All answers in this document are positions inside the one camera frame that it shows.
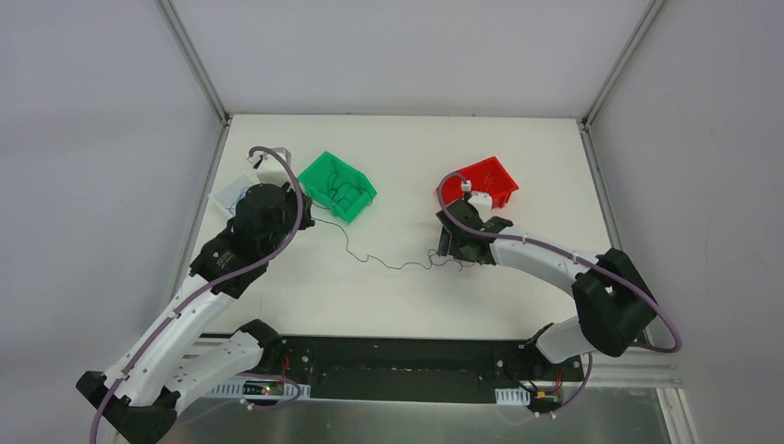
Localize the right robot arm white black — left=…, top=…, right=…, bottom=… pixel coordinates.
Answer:
left=436, top=199, right=655, bottom=379

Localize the right slotted cable duct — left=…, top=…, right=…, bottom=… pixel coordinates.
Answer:
left=495, top=387, right=531, bottom=406

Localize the purple wire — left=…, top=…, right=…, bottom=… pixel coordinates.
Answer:
left=321, top=171, right=374, bottom=213
left=309, top=217, right=467, bottom=272

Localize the clear plastic bin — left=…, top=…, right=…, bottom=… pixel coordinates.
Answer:
left=208, top=172, right=259, bottom=218

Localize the slotted cable duct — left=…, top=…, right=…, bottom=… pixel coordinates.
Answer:
left=203, top=378, right=311, bottom=401
left=495, top=387, right=531, bottom=406

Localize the red plastic bin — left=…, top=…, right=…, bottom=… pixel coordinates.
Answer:
left=440, top=156, right=520, bottom=209

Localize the green plastic bin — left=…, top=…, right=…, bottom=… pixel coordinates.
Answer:
left=298, top=151, right=377, bottom=223

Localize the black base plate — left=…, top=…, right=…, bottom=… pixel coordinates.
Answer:
left=252, top=336, right=584, bottom=403

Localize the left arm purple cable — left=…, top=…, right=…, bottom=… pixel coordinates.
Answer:
left=89, top=145, right=306, bottom=444

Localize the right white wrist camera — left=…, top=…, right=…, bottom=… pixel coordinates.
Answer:
left=460, top=179, right=493, bottom=208

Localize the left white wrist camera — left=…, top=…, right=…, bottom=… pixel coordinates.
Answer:
left=247, top=147, right=291, bottom=186

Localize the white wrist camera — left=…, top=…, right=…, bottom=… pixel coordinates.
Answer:
left=247, top=147, right=291, bottom=186
left=460, top=179, right=493, bottom=208

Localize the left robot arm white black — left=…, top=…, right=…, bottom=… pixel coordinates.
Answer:
left=77, top=180, right=314, bottom=443

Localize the left slotted cable duct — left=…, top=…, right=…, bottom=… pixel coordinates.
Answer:
left=203, top=378, right=311, bottom=401

